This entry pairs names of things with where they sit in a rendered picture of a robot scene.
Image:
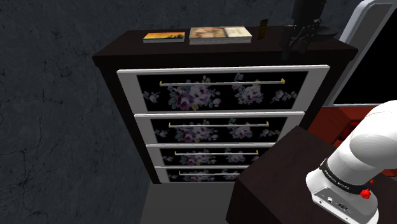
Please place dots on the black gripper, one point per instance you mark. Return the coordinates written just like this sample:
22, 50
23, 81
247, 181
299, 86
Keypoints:
308, 28

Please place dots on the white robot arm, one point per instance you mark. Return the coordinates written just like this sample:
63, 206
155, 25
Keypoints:
369, 145

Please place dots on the small dark yellow box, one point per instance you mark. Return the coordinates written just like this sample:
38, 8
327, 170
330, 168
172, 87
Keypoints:
263, 29

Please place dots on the beige book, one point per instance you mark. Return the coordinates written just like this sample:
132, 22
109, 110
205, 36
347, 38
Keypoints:
218, 34

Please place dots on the white framed black screen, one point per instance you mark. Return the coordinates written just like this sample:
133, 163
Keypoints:
372, 77

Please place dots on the red cabinet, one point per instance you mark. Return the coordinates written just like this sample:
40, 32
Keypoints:
328, 121

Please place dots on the dark robot stand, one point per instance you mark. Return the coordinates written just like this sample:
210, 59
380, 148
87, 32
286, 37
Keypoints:
273, 173

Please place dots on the orange book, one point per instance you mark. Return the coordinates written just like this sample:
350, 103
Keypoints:
163, 36

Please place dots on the dark floral chest of drawers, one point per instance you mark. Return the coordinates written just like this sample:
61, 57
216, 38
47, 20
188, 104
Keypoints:
124, 53

